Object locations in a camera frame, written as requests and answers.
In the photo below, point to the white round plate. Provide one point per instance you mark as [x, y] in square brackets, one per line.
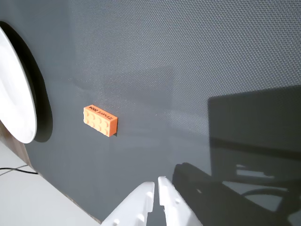
[14, 94]

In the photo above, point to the orange lego block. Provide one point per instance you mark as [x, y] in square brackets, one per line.
[100, 120]

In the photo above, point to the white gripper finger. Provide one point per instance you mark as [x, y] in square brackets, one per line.
[171, 200]
[134, 204]

